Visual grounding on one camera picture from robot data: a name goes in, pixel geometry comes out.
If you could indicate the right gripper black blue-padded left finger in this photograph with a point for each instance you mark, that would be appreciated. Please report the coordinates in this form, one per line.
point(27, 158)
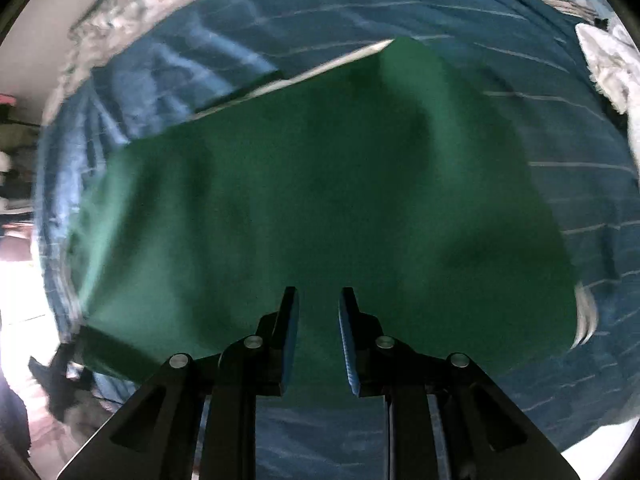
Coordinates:
point(197, 414)

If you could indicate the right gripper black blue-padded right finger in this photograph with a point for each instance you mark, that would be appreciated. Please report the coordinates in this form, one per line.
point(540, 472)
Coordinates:
point(443, 418)

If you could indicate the green white varsity jacket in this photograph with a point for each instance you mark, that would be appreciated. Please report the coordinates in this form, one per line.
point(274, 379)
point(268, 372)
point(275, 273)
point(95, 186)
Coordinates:
point(390, 174)

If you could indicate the pile of clothes on rack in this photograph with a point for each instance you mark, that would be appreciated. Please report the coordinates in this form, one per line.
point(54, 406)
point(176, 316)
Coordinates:
point(18, 172)

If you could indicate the dark fuzzy slipper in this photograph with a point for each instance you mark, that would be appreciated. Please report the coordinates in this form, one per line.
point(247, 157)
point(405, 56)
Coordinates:
point(70, 400)

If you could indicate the white crumpled garment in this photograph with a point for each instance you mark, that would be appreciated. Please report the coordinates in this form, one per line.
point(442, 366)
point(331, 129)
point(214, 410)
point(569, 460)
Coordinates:
point(613, 61)

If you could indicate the blue striped bed sheet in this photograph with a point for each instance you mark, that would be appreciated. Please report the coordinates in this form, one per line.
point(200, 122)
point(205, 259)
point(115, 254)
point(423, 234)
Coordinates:
point(525, 57)

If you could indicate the plaid checked blanket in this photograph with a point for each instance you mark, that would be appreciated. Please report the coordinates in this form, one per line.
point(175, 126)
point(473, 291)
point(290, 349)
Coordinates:
point(108, 28)

